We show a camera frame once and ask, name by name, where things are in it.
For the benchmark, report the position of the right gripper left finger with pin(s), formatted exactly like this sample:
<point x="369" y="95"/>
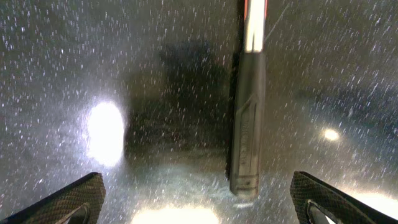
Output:
<point x="71" y="199"/>

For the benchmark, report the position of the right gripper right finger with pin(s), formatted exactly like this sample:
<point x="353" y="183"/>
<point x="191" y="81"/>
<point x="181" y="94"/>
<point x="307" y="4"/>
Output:
<point x="320" y="196"/>

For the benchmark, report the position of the hammer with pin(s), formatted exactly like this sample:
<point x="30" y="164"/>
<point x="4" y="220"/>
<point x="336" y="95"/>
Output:
<point x="248" y="124"/>

